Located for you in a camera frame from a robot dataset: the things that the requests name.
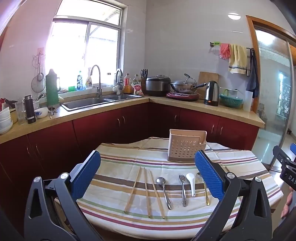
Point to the beige stone countertop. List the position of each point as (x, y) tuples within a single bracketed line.
[(189, 106)]

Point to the blue dish soap bottle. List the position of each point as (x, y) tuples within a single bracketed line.
[(80, 82)]

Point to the round ceiling light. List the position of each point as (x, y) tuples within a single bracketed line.
[(234, 16)]

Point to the beige plastic utensil holder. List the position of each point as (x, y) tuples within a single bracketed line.
[(185, 146)]

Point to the yellow towel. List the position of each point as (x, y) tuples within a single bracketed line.
[(238, 59)]

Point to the cooking oil bottle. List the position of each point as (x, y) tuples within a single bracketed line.
[(127, 84)]

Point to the green plastic cup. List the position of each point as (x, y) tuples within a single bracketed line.
[(72, 88)]

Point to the metal towel rail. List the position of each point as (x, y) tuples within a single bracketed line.
[(212, 44)]

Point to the dark blue apron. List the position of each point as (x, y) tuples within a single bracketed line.
[(253, 78)]

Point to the knife block with scissors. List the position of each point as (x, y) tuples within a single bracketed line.
[(143, 82)]

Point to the stainless steel sink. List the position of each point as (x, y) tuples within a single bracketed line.
[(85, 103)]

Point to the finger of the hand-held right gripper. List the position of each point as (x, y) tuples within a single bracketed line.
[(293, 148), (283, 157)]

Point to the green thermos flask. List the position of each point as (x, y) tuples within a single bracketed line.
[(52, 90)]

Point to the white bowl blue pattern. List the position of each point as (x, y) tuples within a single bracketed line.
[(41, 113)]

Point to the clear drinking glass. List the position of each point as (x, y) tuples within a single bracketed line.
[(20, 114)]

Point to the wooden cutting board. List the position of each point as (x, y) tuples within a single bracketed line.
[(208, 77)]

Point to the red kitchen cabinets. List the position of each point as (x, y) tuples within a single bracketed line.
[(104, 129)]

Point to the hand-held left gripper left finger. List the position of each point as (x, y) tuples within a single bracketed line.
[(87, 171)]

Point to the white plastic container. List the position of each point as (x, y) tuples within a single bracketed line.
[(247, 102)]

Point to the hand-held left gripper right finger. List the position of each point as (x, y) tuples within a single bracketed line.
[(208, 173)]

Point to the steel electric kettle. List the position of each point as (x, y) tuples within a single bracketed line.
[(212, 93)]

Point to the dark rice cooker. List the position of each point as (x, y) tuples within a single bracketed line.
[(158, 87)]

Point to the hanging metal skimmer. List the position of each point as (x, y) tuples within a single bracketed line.
[(40, 75)]

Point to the red induction cooker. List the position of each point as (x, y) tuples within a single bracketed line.
[(182, 96)]

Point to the person's right hand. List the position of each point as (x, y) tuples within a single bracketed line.
[(289, 201)]

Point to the green plastic colander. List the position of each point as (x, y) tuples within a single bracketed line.
[(231, 100)]

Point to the hanging mesh strainer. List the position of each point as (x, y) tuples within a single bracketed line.
[(38, 84)]

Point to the metal fork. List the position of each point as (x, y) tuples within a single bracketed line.
[(183, 192)]

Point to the stack of white bowls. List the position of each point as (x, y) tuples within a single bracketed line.
[(4, 120)]

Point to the tall metal faucet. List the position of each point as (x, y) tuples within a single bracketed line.
[(99, 88)]

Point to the kitchen window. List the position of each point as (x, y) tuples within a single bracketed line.
[(104, 46)]

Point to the steel wok with lid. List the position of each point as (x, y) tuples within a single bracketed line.
[(182, 86)]

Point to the striped tablecloth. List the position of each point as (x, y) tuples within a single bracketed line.
[(120, 166)]

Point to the short faucet with filter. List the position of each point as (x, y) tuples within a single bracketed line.
[(118, 81)]

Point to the red and white seasoning bag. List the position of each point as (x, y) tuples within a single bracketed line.
[(138, 89)]

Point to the metal spoon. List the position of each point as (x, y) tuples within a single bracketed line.
[(160, 181)]

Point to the wooden door frame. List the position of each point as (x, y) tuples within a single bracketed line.
[(251, 30)]

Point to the glass sliding door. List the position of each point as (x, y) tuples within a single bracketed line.
[(272, 92)]

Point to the pink rubber gloves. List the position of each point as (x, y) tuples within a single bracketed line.
[(224, 51)]

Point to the black insulated bottle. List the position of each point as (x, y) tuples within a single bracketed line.
[(30, 111)]

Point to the white ceramic spoon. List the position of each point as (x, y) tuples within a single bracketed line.
[(190, 178)]

